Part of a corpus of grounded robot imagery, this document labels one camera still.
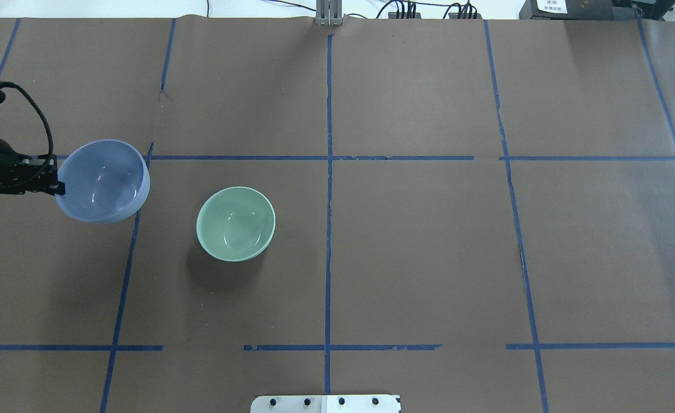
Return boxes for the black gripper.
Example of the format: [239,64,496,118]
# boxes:
[0,139,65,196]

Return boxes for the blue bowl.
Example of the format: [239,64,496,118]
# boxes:
[54,139,151,223]

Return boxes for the green bowl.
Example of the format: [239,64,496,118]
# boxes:
[196,186,276,262]

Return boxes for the far orange black adapter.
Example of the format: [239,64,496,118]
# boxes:
[381,1,421,20]

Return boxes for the orange black adapter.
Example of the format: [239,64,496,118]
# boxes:
[443,2,482,20]
[381,1,421,20]

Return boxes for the near orange black adapter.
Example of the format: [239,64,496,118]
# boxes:
[443,2,482,20]

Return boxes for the black computer box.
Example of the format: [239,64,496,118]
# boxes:
[518,1,675,21]

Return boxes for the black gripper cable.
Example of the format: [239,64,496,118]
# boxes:
[0,81,55,173]

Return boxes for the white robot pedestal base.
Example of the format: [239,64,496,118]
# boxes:
[249,394,402,412]

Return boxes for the aluminium frame post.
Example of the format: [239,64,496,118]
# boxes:
[314,0,345,26]

